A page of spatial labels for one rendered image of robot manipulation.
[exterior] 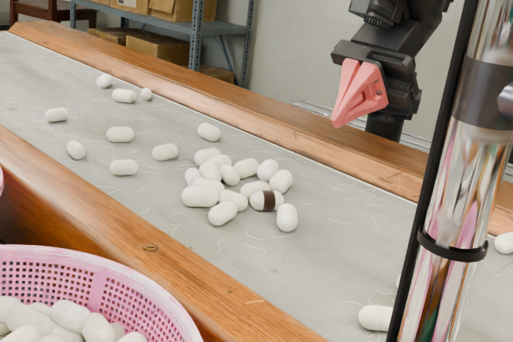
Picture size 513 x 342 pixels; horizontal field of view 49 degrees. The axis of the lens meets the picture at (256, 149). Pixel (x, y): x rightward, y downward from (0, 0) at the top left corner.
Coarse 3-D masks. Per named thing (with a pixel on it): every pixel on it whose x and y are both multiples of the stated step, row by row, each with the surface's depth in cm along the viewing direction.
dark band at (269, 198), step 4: (264, 192) 58; (268, 192) 59; (272, 192) 59; (264, 196) 58; (268, 196) 58; (272, 196) 58; (264, 200) 58; (268, 200) 58; (272, 200) 58; (264, 204) 58; (268, 204) 58; (272, 204) 58; (264, 208) 58; (268, 208) 58; (272, 208) 59
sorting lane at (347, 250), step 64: (0, 64) 103; (64, 64) 109; (64, 128) 76; (192, 128) 82; (128, 192) 60; (320, 192) 65; (384, 192) 67; (256, 256) 50; (320, 256) 52; (384, 256) 53; (512, 256) 56; (320, 320) 43; (512, 320) 46
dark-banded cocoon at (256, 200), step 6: (258, 192) 58; (276, 192) 59; (252, 198) 58; (258, 198) 58; (276, 198) 58; (282, 198) 59; (252, 204) 58; (258, 204) 58; (276, 204) 58; (282, 204) 59; (258, 210) 59
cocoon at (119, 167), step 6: (114, 162) 63; (120, 162) 63; (126, 162) 63; (132, 162) 63; (114, 168) 62; (120, 168) 62; (126, 168) 63; (132, 168) 63; (114, 174) 63; (120, 174) 63; (126, 174) 63; (132, 174) 63
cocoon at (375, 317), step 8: (360, 312) 42; (368, 312) 42; (376, 312) 42; (384, 312) 42; (360, 320) 42; (368, 320) 41; (376, 320) 41; (384, 320) 41; (368, 328) 42; (376, 328) 42; (384, 328) 42
